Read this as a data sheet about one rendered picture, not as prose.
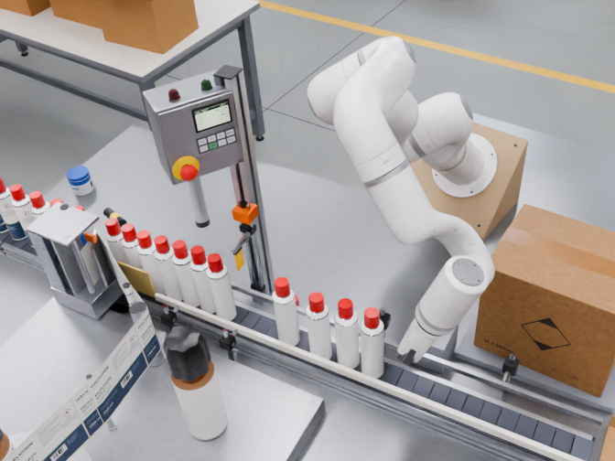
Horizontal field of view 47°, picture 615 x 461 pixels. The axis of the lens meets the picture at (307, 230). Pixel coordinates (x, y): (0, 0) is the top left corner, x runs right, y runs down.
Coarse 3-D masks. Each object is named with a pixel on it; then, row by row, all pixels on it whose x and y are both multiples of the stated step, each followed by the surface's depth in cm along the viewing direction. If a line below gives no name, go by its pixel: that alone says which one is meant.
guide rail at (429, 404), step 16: (176, 304) 178; (208, 320) 175; (224, 320) 172; (256, 336) 168; (288, 352) 166; (304, 352) 163; (336, 368) 160; (368, 384) 157; (384, 384) 155; (416, 400) 152; (448, 416) 150; (464, 416) 148; (496, 432) 145; (528, 448) 143; (544, 448) 141
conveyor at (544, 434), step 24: (24, 240) 206; (240, 312) 179; (240, 336) 173; (336, 360) 165; (360, 360) 165; (360, 384) 160; (408, 384) 159; (432, 384) 158; (456, 408) 153; (480, 408) 153; (504, 408) 153; (480, 432) 149; (528, 432) 148; (552, 432) 148; (576, 456) 143
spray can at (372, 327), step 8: (368, 312) 149; (376, 312) 148; (368, 320) 148; (376, 320) 148; (360, 328) 152; (368, 328) 150; (376, 328) 150; (368, 336) 150; (376, 336) 150; (368, 344) 152; (376, 344) 152; (368, 352) 154; (376, 352) 154; (368, 360) 156; (376, 360) 156; (368, 368) 158; (376, 368) 157; (376, 376) 159
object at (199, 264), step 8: (192, 248) 167; (200, 248) 167; (192, 256) 167; (200, 256) 166; (192, 264) 169; (200, 264) 168; (208, 264) 169; (192, 272) 170; (200, 272) 168; (200, 280) 170; (200, 288) 172; (208, 288) 172; (200, 296) 175; (208, 296) 174; (200, 304) 177; (208, 304) 176; (208, 312) 178
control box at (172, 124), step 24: (144, 96) 146; (192, 96) 144; (216, 96) 144; (168, 120) 142; (192, 120) 145; (168, 144) 145; (192, 144) 148; (240, 144) 153; (168, 168) 150; (216, 168) 154
